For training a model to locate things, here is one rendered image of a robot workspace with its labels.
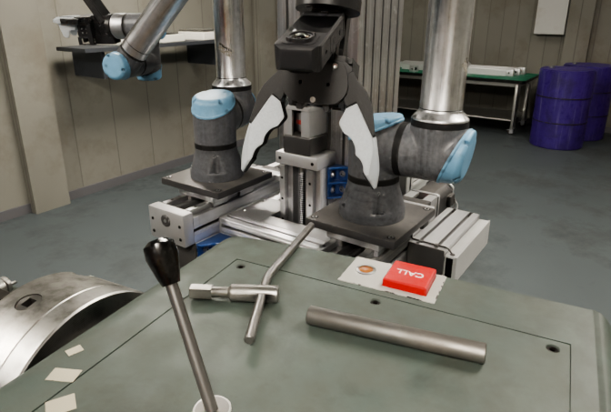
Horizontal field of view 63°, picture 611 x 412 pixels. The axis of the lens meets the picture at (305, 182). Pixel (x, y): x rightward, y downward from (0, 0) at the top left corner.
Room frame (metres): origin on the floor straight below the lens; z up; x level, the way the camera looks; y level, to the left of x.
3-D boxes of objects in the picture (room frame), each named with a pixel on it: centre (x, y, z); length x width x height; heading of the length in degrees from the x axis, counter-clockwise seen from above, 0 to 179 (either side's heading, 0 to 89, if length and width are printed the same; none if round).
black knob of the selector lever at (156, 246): (0.43, 0.14, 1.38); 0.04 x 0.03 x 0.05; 63
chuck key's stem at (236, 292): (0.56, 0.09, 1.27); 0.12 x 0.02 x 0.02; 86
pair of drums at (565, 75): (6.29, -3.37, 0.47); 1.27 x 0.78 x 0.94; 145
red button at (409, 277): (0.61, -0.14, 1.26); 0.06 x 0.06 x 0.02; 63
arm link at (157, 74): (1.54, 0.48, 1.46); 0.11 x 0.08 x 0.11; 166
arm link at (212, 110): (1.37, 0.25, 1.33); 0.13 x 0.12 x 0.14; 166
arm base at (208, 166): (1.36, 0.25, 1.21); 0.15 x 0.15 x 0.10
